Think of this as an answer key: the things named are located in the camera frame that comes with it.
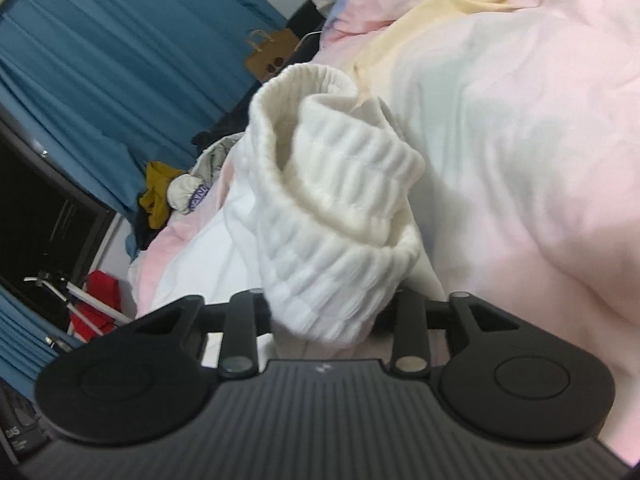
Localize white sweatpants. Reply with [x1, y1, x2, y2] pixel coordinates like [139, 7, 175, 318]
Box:
[151, 64, 444, 359]

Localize white crumpled clothes pile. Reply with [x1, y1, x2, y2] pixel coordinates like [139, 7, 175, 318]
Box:
[166, 132, 243, 214]

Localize white tripod stand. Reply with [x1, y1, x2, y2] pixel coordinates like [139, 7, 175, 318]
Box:
[23, 272, 132, 336]

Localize red cloth on rack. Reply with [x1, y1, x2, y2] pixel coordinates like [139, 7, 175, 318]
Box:
[71, 268, 124, 344]

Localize mustard yellow garment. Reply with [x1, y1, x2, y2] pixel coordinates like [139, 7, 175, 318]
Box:
[138, 162, 184, 230]

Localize dark window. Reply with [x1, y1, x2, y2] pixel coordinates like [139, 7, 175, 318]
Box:
[1, 110, 115, 330]

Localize pastel pink blue duvet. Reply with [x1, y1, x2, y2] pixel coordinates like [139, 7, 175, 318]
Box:
[130, 0, 639, 463]

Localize brown paper bag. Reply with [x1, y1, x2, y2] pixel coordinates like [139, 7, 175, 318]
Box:
[244, 28, 299, 84]

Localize blue curtain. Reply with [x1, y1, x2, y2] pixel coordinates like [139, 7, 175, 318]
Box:
[0, 0, 289, 401]

